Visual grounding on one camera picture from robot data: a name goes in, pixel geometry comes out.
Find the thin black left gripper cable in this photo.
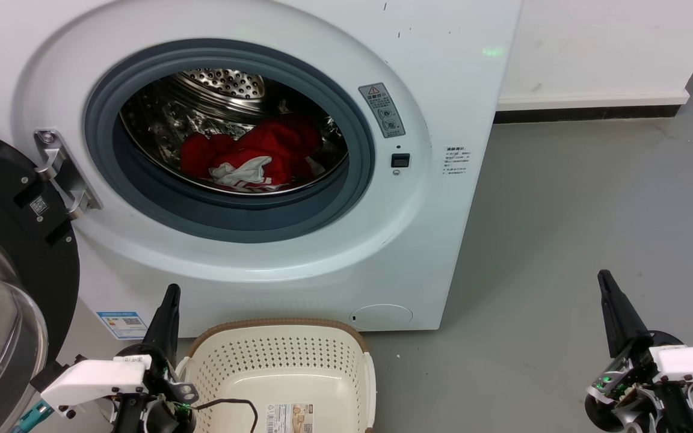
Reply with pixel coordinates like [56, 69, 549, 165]
[192, 398, 260, 433]

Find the teal cable connector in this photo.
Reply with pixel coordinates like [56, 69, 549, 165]
[12, 402, 54, 433]

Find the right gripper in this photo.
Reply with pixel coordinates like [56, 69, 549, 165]
[584, 270, 693, 433]

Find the grey rubber door gasket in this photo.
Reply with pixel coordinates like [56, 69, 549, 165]
[84, 38, 376, 244]

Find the white red-striped garment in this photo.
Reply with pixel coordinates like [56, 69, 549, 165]
[209, 156, 281, 192]

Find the white front-load washing machine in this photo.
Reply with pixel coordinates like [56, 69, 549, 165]
[0, 0, 523, 339]

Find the white wall plinth black base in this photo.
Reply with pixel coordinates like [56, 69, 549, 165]
[493, 0, 693, 124]

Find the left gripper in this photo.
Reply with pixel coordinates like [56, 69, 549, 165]
[110, 284, 199, 433]

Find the cream perforated laundry basket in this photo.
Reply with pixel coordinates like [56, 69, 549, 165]
[176, 318, 377, 433]

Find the printed food package label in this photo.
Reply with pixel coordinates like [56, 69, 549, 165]
[265, 403, 315, 433]

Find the stainless steel washing machine drum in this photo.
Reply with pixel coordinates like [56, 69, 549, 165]
[119, 68, 349, 195]

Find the red garment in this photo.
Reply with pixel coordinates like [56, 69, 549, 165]
[180, 117, 322, 188]

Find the blue energy label sticker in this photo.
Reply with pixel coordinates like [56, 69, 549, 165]
[96, 311, 149, 340]

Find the round drain filter cover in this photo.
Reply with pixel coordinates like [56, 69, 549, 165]
[349, 304, 413, 331]

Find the metal door hinge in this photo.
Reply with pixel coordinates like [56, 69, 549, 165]
[34, 129, 102, 220]

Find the grey warning sticker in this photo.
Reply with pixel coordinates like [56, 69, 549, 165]
[358, 82, 407, 139]

